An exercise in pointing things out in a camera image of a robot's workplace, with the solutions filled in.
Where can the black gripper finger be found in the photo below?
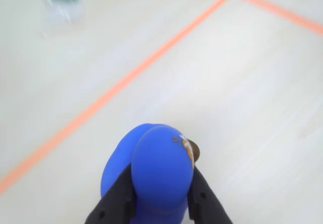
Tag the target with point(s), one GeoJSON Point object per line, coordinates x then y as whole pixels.
{"type": "Point", "coordinates": [204, 203]}
{"type": "Point", "coordinates": [113, 201]}

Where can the clear container with green print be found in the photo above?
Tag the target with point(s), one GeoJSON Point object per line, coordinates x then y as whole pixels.
{"type": "Point", "coordinates": [64, 4]}

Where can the blue rubber duck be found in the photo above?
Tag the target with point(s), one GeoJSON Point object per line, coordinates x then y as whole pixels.
{"type": "Point", "coordinates": [161, 171]}

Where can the long orange tape strip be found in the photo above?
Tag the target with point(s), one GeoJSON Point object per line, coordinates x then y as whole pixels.
{"type": "Point", "coordinates": [111, 92]}

